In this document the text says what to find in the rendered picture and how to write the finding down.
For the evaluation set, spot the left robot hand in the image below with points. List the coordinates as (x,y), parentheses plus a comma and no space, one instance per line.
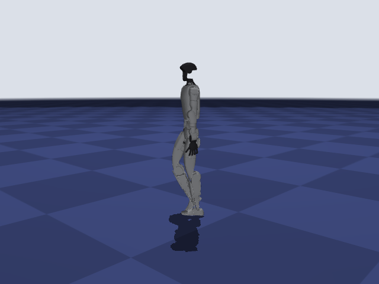
(193,147)

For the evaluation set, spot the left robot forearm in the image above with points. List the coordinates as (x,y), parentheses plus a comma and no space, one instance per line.
(192,125)

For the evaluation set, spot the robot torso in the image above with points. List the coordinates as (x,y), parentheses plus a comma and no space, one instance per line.
(186,107)

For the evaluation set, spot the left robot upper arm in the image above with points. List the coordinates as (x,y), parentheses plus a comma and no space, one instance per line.
(193,95)

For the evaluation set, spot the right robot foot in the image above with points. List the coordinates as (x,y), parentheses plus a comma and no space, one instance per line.
(190,204)

